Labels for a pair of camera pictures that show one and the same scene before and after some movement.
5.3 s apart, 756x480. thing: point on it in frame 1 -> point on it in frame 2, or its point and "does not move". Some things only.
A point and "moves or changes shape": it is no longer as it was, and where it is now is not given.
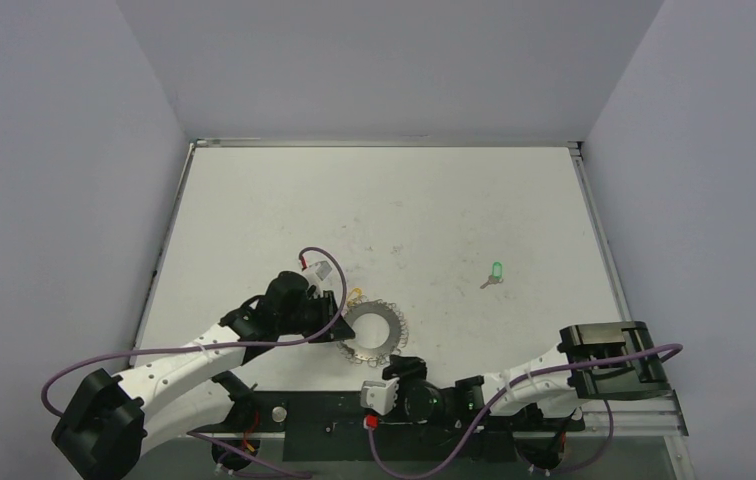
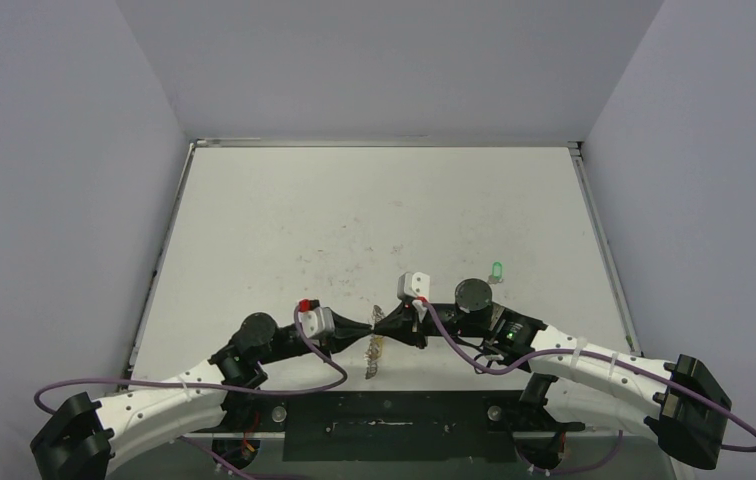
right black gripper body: [402, 369] -> [411, 324]
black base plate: [334, 426] does not move
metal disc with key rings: [397, 337] moves or changes shape
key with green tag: [496, 276] does not move
